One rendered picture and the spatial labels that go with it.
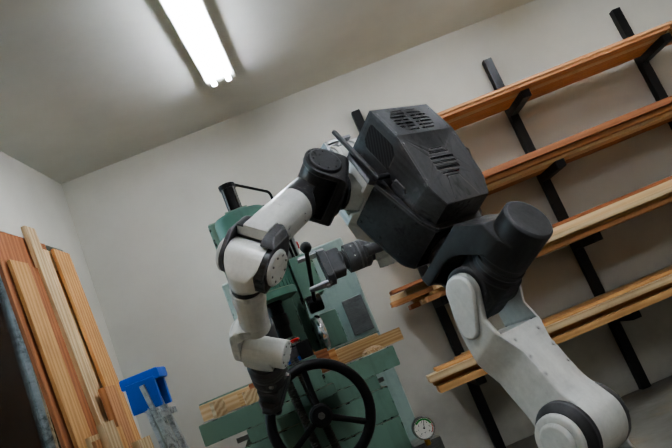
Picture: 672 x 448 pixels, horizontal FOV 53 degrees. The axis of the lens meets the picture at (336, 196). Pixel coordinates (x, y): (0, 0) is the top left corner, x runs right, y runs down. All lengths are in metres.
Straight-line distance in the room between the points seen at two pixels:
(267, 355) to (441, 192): 0.52
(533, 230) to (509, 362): 0.29
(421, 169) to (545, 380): 0.51
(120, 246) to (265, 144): 1.20
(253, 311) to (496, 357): 0.53
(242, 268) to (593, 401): 0.75
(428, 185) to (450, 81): 3.44
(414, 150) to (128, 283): 3.46
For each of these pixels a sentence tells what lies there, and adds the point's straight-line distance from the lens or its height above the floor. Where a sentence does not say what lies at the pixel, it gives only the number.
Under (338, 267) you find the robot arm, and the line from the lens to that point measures 2.03.
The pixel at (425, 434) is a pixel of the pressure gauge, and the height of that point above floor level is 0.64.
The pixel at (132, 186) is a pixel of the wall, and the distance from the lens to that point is 4.87.
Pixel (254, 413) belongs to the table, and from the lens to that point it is 2.02.
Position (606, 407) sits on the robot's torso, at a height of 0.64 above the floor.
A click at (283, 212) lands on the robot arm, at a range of 1.41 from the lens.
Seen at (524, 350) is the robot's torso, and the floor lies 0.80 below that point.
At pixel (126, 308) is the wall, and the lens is 4.76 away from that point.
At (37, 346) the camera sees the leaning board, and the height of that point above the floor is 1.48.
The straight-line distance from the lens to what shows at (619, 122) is 4.49.
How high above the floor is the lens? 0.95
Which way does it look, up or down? 12 degrees up
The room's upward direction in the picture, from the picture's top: 22 degrees counter-clockwise
